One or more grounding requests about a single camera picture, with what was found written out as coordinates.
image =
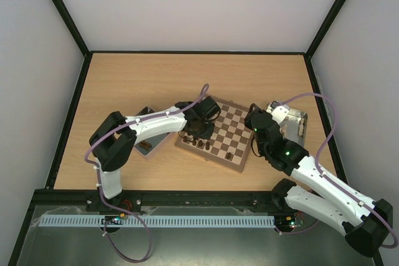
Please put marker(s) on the black frame rail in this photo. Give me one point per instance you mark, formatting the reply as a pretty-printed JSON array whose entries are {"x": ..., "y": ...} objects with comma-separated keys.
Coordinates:
[{"x": 136, "y": 201}]

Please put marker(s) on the wooden chess board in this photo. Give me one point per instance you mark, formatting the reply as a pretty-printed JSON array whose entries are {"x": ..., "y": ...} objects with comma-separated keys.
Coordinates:
[{"x": 229, "y": 135}]

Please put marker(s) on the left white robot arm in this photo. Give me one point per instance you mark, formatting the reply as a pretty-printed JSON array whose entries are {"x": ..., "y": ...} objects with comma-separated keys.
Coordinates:
[{"x": 112, "y": 143}]

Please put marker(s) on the gold tin tray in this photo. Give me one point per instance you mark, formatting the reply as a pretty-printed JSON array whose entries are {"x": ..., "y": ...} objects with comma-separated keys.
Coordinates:
[{"x": 299, "y": 140}]

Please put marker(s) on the light blue cable duct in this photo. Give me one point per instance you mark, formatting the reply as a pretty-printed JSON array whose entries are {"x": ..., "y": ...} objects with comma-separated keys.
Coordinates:
[{"x": 159, "y": 221}]

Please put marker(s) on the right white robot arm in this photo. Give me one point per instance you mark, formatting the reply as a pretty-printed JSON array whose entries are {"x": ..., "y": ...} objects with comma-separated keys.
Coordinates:
[{"x": 364, "y": 222}]

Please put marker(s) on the pile of dark chess pieces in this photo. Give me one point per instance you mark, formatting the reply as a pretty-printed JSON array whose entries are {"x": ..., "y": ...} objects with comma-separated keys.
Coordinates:
[{"x": 145, "y": 145}]

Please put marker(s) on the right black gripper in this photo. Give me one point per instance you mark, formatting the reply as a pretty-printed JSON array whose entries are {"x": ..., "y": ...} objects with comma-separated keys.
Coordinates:
[{"x": 252, "y": 116}]

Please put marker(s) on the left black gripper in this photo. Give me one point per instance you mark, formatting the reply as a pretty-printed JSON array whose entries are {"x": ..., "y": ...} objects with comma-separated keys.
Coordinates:
[{"x": 206, "y": 135}]

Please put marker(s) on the pink tin tray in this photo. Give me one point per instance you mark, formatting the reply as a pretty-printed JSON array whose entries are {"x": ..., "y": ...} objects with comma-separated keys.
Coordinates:
[{"x": 155, "y": 141}]

